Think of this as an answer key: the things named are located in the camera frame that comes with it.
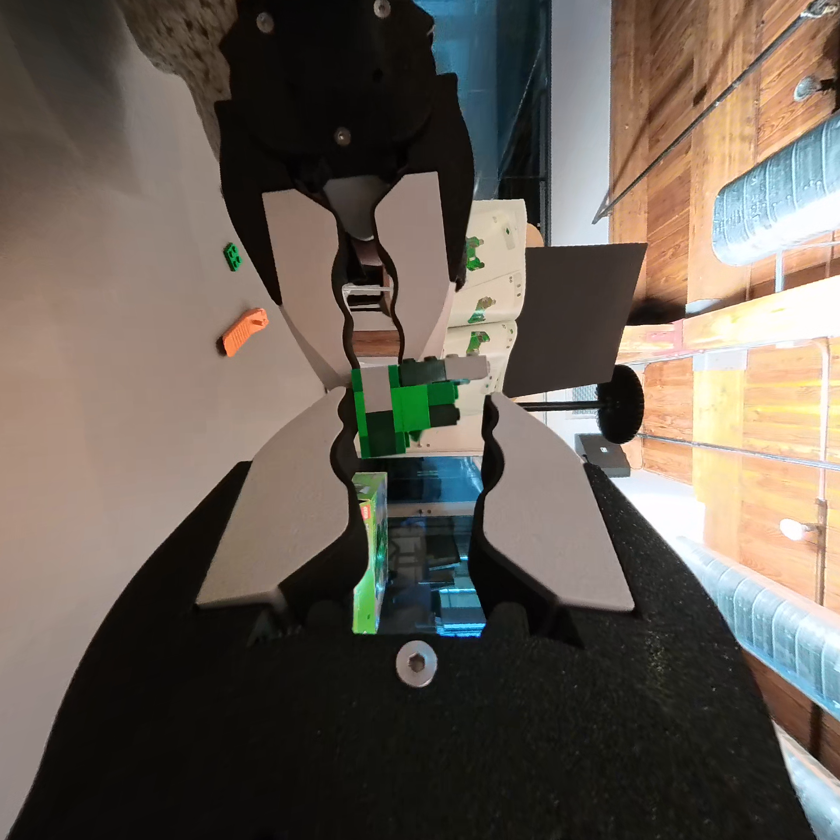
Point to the silver ventilation duct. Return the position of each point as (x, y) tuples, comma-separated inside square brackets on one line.
[(774, 630), (781, 190)]

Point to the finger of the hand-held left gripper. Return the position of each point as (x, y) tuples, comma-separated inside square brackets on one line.
[(302, 262), (420, 262)]

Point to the green lego model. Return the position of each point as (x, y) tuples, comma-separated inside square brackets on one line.
[(407, 407)]

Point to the black wall box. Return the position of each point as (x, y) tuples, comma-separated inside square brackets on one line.
[(607, 456)]

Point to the lego instruction booklet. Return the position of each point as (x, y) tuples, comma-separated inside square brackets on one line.
[(499, 295)]

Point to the ceiling lamp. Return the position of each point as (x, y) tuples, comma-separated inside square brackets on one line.
[(797, 529)]

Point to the dark grey panel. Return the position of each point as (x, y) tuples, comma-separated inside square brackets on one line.
[(571, 315)]

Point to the orange brick separator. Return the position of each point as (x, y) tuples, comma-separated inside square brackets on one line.
[(243, 331)]

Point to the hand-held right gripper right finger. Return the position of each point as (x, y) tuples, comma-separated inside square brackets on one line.
[(551, 518)]

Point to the black toothed wheel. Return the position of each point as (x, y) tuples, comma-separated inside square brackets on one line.
[(620, 407)]

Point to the black rod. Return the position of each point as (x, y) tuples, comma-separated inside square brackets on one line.
[(564, 405)]

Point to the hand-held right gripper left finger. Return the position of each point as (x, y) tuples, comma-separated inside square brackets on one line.
[(282, 512)]

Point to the green square lego plate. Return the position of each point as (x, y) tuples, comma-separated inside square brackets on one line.
[(232, 257)]

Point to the glass window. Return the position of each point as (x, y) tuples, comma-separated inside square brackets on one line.
[(485, 79), (433, 525)]

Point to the green lego box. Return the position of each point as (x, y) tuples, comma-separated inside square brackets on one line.
[(369, 558)]

